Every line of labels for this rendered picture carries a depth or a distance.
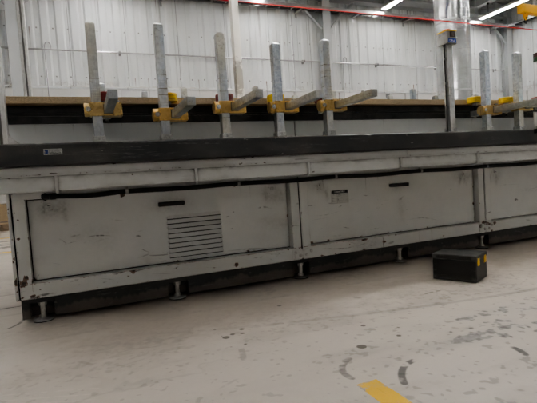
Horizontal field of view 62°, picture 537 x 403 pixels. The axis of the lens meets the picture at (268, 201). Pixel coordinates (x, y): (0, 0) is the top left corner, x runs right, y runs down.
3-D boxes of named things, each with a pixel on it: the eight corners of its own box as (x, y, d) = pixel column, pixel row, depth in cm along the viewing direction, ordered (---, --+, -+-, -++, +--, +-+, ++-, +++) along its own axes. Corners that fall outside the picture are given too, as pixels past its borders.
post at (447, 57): (457, 131, 233) (453, 44, 230) (450, 131, 231) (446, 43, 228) (451, 132, 237) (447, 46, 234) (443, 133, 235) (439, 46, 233)
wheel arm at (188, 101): (196, 107, 151) (196, 94, 151) (186, 107, 150) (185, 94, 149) (173, 125, 191) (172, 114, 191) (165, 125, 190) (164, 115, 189)
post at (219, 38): (232, 148, 186) (224, 31, 183) (224, 148, 185) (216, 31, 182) (229, 149, 189) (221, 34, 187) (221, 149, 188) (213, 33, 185)
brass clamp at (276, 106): (300, 111, 196) (299, 100, 196) (272, 112, 191) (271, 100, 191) (293, 113, 202) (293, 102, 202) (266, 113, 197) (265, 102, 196)
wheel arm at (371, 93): (378, 98, 179) (377, 87, 179) (371, 98, 178) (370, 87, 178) (324, 115, 219) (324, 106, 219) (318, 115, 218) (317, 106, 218)
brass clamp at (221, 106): (247, 112, 187) (246, 100, 186) (216, 112, 182) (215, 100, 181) (242, 114, 192) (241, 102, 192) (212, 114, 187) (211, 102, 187)
